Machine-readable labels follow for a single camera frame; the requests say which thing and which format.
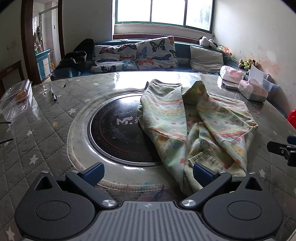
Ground blue sofa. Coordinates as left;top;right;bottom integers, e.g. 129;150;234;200
50;38;245;81

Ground clear plastic clamshell container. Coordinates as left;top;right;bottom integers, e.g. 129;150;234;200
0;79;40;122

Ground flat butterfly print pillow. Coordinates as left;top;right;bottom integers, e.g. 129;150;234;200
90;60;138;74
94;44;137;62

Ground green and brown plush toy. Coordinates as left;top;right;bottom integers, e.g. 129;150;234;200
238;59;259;70

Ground pastel patterned child's garment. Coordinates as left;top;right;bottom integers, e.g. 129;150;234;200
137;79;259;196

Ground clear plastic box with paper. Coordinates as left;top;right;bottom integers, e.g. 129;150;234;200
247;64;279;96

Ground hanging clothes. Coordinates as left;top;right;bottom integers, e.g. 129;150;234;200
34;25;43;52

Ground colourful plush toy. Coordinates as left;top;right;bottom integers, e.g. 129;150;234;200
217;45;232;56

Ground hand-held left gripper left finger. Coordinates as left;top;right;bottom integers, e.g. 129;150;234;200
35;162;118;209

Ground grey cushion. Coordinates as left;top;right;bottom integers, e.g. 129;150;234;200
190;46;224;73

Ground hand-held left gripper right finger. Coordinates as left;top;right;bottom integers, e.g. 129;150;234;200
180;163;264;208

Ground pastel tissue pack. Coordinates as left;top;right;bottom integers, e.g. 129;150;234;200
238;79;269;102

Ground green framed window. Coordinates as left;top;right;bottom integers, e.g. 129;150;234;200
112;0;215;33

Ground dark wooden door frame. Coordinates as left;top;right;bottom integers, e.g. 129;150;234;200
21;0;65;85

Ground black bag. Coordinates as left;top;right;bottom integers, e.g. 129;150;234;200
55;39;96;71

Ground round built-in induction cooktop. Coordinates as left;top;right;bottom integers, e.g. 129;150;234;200
67;89;185;187

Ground large butterfly print pillow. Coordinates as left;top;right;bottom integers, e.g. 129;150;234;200
135;36;179;70

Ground blue cabinet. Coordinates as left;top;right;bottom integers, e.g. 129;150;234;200
35;49;52;79

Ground red plastic stool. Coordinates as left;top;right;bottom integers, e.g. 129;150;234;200
287;109;296;130

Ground panda plush toy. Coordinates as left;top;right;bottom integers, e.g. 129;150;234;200
199;36;218;49

